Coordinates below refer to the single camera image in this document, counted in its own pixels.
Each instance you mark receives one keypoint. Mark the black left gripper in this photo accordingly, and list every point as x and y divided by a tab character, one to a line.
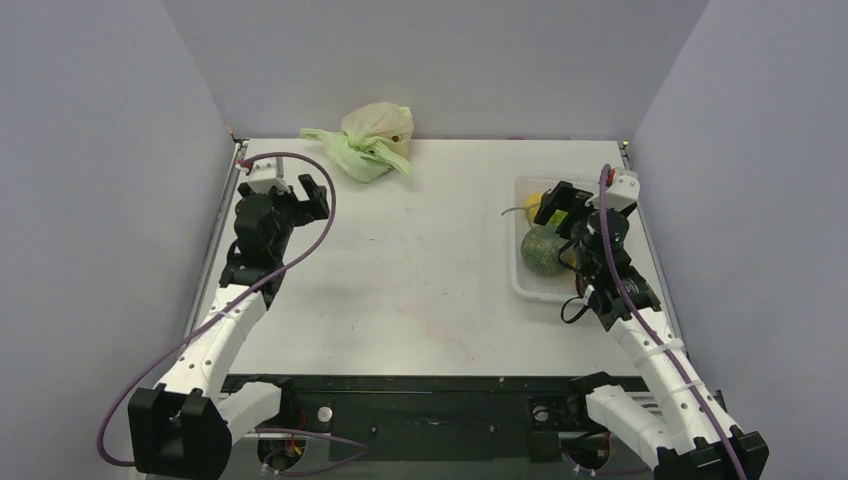
316	207

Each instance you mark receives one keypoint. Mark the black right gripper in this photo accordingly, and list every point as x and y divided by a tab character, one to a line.
573	208

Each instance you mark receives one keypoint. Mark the light green plastic bag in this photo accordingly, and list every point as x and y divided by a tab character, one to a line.
372	141

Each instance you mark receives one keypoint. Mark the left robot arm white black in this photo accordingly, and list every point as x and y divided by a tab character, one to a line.
185	427

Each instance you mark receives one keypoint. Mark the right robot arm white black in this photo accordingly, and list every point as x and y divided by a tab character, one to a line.
689	435

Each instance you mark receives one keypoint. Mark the yellow fake pear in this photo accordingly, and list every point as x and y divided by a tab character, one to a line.
531	207

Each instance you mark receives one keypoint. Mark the green netted fake melon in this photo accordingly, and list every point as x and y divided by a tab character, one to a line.
540	250

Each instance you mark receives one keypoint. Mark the white perforated plastic basket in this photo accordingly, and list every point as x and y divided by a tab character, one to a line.
527	284

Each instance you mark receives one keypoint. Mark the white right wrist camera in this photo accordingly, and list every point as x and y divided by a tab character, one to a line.
622	189

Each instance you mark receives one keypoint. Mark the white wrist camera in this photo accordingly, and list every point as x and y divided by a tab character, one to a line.
622	189
267	176

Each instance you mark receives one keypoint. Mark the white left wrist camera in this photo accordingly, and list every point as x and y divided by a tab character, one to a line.
267	176

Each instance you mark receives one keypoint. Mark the aluminium rail frame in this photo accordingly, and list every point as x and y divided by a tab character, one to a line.
197	310

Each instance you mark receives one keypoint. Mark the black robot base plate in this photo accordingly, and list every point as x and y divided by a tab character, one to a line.
430	418

